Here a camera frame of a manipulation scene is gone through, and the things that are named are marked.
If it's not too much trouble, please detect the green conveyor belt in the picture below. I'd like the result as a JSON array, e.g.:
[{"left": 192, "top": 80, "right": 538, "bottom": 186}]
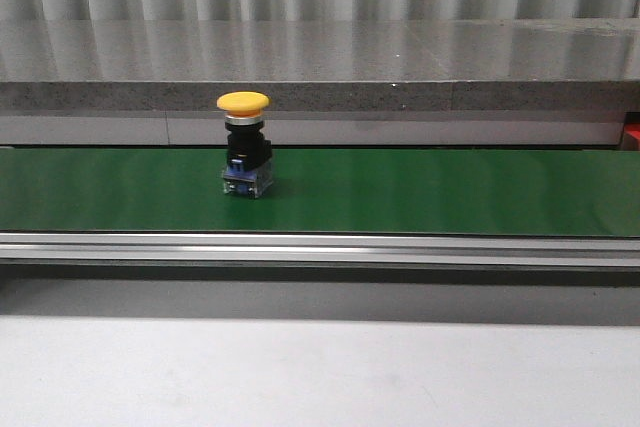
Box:
[{"left": 1, "top": 148, "right": 639, "bottom": 237}]

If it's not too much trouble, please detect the yellow mushroom push button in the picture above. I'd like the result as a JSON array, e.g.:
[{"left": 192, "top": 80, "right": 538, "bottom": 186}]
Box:
[{"left": 216, "top": 91, "right": 273, "bottom": 199}]

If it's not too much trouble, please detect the grey stone counter slab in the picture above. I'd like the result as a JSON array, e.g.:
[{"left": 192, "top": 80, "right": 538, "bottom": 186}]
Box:
[{"left": 1, "top": 19, "right": 639, "bottom": 146}]

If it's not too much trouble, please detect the red box at right edge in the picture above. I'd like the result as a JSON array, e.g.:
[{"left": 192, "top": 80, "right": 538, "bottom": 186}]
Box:
[{"left": 620, "top": 122, "right": 640, "bottom": 151}]

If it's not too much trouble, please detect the aluminium conveyor side rail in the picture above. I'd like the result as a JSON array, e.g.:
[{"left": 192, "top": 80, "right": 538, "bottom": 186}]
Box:
[{"left": 1, "top": 232, "right": 639, "bottom": 270}]

